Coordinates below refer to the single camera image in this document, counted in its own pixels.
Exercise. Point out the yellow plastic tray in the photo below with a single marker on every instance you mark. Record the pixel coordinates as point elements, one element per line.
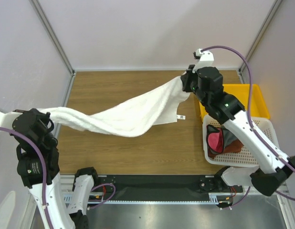
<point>241,92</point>

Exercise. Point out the white towel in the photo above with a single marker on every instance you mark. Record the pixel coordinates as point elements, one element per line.
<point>131,118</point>

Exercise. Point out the aluminium frame post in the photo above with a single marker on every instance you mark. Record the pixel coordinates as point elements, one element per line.
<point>263,29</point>
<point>51,33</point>

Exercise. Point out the aluminium front rail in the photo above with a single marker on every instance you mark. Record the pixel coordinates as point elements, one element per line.
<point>199,183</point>

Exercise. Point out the aluminium frame post right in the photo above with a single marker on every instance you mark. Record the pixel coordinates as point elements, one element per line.
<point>263,29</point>

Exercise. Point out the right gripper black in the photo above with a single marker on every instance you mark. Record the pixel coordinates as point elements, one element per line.
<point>187,79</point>

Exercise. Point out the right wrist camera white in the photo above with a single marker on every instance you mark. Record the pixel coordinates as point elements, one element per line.
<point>204,59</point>

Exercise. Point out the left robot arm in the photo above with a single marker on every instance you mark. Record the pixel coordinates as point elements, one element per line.
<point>38,167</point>

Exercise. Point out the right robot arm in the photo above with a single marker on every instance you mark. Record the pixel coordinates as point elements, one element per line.
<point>275,167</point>

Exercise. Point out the grey cloth in basket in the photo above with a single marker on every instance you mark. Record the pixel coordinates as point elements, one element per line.
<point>228,136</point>

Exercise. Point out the white towel label tag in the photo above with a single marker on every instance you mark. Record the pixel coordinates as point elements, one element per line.
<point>181,117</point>

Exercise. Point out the pink cloth in basket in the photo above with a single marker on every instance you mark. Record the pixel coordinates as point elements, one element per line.
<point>215,142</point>

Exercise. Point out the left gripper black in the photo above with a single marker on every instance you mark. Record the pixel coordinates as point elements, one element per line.
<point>45,117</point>

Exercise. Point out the brown cloth in basket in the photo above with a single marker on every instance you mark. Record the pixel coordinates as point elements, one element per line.
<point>234,147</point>

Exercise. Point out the white perforated plastic basket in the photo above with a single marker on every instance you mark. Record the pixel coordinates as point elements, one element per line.
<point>244,158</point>

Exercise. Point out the aluminium frame post left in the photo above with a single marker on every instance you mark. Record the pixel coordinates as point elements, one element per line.
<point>51,33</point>

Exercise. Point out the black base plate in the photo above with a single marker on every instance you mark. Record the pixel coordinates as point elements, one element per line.
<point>158,195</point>

